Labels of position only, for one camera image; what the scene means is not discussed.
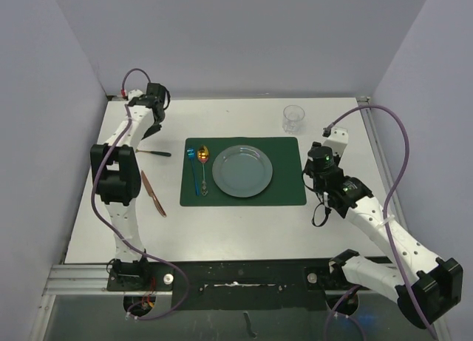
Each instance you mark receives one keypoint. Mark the gold iridescent spoon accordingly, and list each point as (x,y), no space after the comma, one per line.
(203,156)

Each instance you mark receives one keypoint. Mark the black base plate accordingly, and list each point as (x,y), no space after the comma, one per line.
(241,285)

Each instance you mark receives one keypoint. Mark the copper knife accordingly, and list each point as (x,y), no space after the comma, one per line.
(152,195)

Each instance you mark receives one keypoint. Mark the dark green placemat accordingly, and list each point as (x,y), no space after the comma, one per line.
(285,189)

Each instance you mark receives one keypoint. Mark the blue plastic spoon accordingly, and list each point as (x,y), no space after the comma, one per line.
(191,154)

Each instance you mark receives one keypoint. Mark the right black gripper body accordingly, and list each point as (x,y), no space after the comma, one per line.
(308,166)

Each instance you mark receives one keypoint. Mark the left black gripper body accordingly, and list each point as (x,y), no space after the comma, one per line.
(155,127)

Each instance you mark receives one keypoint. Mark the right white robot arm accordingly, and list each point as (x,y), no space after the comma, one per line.
(424,286)

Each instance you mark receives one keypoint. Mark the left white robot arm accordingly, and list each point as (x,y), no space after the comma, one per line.
(116,182)

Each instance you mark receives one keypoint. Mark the gold fork green handle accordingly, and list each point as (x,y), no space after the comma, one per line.
(154,152)

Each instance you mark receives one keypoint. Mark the clear plastic cup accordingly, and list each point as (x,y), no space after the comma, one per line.
(293,117)

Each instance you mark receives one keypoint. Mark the teal round plate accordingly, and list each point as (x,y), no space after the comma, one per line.
(242,171)

